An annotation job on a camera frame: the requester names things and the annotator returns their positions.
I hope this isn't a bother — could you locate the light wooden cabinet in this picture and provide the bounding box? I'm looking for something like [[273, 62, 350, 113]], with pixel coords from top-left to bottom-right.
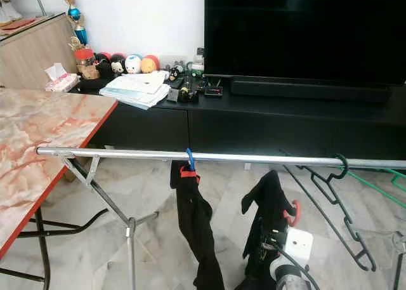
[[0, 12, 78, 91]]

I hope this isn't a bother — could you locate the pink tissue box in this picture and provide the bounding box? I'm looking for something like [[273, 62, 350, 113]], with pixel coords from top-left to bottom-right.
[[44, 62, 81, 93]]

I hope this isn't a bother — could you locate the marble pattern folding table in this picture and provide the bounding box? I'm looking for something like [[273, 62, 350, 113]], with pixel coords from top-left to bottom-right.
[[0, 89, 119, 290]]

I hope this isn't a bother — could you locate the stack of white papers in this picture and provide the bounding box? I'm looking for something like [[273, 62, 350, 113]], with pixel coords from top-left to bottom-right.
[[99, 70, 171, 110]]

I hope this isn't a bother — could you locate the white figurine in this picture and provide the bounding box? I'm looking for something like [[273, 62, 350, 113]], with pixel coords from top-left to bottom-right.
[[0, 0, 23, 24]]

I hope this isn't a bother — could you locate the silver metal drying rack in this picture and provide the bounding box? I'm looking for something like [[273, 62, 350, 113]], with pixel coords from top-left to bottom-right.
[[36, 147, 406, 290]]

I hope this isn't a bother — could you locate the green wire hanger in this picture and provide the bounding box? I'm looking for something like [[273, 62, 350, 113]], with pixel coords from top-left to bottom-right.
[[339, 166, 406, 209]]

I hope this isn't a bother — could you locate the black remote control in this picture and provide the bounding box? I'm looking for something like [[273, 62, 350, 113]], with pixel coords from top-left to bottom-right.
[[167, 79, 200, 104]]

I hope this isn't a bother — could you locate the small black toy figure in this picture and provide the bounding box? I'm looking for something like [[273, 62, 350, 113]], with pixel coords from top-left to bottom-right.
[[167, 64, 183, 82]]

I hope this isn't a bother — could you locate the large black television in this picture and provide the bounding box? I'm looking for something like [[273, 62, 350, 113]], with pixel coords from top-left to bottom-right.
[[204, 0, 406, 86]]

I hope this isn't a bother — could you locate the black soundbar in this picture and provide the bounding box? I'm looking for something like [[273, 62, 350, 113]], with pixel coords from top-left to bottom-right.
[[230, 79, 393, 105]]

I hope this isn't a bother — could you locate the black and white plush toy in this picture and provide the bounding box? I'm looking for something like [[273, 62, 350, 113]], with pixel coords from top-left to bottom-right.
[[110, 53, 126, 76]]

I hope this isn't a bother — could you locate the red hanger with blue hook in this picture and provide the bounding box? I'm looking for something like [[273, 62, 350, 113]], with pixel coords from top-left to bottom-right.
[[180, 148, 200, 178]]

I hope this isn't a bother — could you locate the red packet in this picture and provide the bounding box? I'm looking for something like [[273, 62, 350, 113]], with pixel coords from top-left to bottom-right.
[[3, 17, 37, 30]]

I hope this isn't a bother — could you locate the black garment with yellow print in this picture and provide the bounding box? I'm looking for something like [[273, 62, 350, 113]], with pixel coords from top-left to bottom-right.
[[241, 170, 298, 290]]

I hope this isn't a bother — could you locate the clear bottle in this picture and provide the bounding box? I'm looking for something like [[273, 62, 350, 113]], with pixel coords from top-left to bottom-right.
[[192, 47, 205, 72]]

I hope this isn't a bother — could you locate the black round plush toy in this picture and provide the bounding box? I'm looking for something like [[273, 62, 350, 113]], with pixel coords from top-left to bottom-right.
[[95, 52, 115, 80]]

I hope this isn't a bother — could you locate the black garment with white print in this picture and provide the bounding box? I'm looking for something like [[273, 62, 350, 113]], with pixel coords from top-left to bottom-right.
[[170, 161, 226, 290]]

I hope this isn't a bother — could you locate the small black box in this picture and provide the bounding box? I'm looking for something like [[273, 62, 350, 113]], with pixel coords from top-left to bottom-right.
[[204, 78, 224, 98]]

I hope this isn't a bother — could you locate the gold and blue trophy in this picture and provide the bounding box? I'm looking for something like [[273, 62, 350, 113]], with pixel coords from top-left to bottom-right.
[[60, 0, 89, 46]]

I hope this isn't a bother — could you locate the red plastic hanger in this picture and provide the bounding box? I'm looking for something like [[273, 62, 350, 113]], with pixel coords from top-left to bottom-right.
[[284, 200, 301, 227]]

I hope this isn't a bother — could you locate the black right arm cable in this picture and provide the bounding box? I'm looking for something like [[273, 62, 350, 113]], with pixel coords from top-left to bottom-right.
[[263, 238, 322, 290]]

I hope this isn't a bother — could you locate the black plastic hanger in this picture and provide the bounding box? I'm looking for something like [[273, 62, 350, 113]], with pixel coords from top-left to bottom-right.
[[282, 150, 378, 273]]

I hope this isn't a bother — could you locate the orange and red plush toy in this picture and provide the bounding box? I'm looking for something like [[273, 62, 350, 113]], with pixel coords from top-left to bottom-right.
[[140, 55, 161, 74]]

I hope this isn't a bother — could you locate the green mug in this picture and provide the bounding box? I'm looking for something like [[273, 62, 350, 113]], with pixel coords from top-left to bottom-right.
[[184, 62, 204, 80]]

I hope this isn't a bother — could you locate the white and blue plush toy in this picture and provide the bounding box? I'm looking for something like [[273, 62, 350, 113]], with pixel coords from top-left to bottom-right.
[[124, 54, 142, 74]]

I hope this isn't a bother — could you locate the black TV console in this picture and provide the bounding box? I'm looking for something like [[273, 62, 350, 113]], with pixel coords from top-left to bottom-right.
[[76, 76, 406, 171]]

